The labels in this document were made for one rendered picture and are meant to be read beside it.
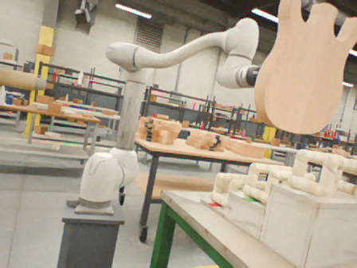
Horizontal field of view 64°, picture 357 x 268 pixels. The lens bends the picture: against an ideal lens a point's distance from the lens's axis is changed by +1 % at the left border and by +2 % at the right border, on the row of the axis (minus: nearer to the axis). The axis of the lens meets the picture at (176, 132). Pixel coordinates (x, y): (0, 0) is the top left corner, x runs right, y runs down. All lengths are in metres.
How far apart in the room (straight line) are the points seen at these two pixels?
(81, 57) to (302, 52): 11.07
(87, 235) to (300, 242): 0.95
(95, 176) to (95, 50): 10.62
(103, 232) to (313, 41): 1.15
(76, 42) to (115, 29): 1.61
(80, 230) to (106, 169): 0.29
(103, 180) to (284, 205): 0.85
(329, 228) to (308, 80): 0.44
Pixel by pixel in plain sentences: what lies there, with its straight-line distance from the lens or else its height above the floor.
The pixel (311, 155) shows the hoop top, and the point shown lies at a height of 1.20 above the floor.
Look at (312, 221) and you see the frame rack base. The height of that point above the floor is 1.05.
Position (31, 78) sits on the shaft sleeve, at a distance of 0.61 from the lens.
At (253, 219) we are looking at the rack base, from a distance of 0.90.
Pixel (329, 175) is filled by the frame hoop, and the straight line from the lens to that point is 0.80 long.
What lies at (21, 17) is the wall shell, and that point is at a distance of 11.85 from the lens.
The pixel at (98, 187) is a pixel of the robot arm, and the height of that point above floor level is 0.83.
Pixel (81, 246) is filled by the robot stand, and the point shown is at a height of 0.56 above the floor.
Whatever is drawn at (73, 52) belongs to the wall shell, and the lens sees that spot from 11.75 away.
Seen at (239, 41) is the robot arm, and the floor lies 1.58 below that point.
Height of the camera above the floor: 1.25
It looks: 4 degrees down
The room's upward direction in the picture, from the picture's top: 11 degrees clockwise
